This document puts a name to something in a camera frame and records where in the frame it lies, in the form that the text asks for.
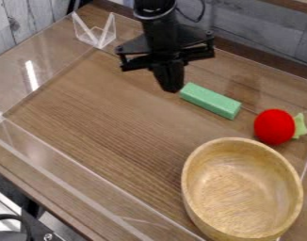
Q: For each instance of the clear acrylic corner bracket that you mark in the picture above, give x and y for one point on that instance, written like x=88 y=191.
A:
x=95 y=36

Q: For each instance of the red plush fruit green leaf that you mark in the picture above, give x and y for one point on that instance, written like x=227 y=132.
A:
x=275 y=126

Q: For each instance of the wooden bowl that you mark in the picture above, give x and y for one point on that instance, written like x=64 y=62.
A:
x=242 y=190

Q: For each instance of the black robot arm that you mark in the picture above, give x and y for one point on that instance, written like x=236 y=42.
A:
x=149 y=10

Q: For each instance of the clear acrylic tray wall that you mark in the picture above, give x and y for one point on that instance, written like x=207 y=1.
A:
x=101 y=211

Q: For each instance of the black metal stand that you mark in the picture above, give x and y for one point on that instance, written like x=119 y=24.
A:
x=41 y=233

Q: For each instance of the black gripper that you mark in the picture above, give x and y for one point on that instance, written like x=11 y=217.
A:
x=164 y=42

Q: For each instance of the green foam block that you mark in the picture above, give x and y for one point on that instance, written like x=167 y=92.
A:
x=210 y=100

